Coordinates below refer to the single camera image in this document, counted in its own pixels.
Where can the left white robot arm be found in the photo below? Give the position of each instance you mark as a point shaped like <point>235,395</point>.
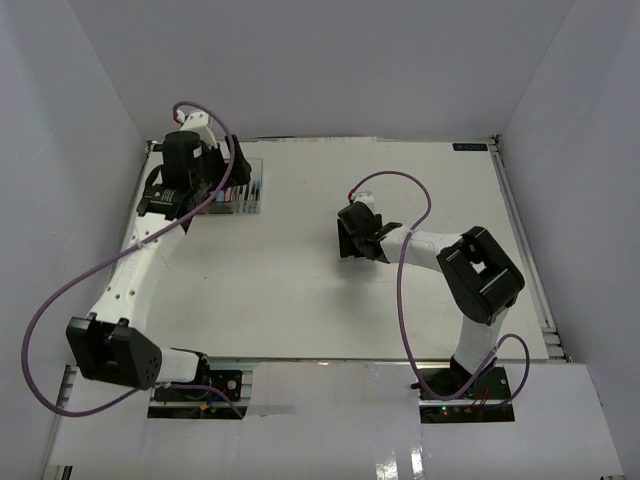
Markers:
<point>110,344</point>

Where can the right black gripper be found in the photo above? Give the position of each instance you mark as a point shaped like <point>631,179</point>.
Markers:
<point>347,247</point>

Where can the right blue table label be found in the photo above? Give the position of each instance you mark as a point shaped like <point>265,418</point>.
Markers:
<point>469,147</point>

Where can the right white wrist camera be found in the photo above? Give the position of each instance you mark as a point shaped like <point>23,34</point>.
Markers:
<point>364,197</point>

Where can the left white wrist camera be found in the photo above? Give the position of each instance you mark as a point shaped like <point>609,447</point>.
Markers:
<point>198,122</point>

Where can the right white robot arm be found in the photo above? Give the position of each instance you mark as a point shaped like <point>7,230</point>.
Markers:
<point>483,281</point>

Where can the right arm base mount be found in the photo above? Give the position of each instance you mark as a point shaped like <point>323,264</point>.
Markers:
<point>483,402</point>

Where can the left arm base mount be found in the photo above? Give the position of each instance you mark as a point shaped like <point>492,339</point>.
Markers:
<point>222,400</point>

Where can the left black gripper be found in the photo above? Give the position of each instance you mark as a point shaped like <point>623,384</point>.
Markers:
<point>242,168</point>

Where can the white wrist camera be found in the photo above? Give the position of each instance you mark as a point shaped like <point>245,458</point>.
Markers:
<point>364,197</point>
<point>198,122</point>

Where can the clear transparent container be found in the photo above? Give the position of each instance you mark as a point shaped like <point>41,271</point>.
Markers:
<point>251,208</point>

